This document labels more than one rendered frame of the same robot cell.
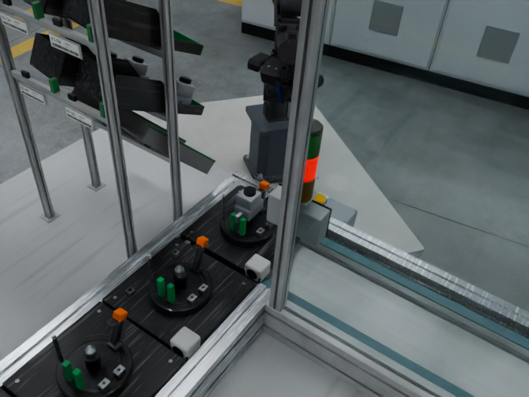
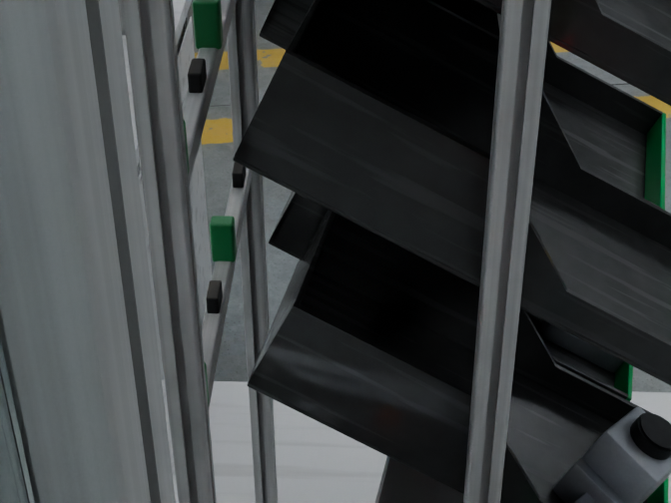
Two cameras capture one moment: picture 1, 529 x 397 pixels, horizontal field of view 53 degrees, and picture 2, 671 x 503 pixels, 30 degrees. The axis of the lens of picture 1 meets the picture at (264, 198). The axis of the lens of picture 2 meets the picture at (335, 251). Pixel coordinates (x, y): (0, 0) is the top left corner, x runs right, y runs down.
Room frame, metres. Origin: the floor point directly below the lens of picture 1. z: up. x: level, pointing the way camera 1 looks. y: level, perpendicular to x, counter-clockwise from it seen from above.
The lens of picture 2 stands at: (0.71, -0.19, 1.81)
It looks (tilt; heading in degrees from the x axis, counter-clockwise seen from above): 36 degrees down; 61
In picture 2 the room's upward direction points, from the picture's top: straight up
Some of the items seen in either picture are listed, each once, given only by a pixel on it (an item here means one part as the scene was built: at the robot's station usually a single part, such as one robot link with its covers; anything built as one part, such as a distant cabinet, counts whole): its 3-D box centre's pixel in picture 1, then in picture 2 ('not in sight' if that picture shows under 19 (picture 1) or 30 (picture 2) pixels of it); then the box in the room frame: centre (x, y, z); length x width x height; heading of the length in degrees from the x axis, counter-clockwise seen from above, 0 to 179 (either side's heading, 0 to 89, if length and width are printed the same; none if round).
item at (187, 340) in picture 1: (179, 278); not in sight; (0.75, 0.17, 1.01); 0.24 x 0.24 x 0.13; 59
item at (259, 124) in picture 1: (273, 142); not in sight; (1.36, -0.01, 0.96); 0.15 x 0.15 x 0.20; 22
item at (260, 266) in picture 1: (257, 268); not in sight; (0.83, 0.00, 0.97); 0.05 x 0.05 x 0.04; 59
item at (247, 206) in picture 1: (246, 202); not in sight; (0.95, 0.04, 1.06); 0.08 x 0.04 x 0.07; 149
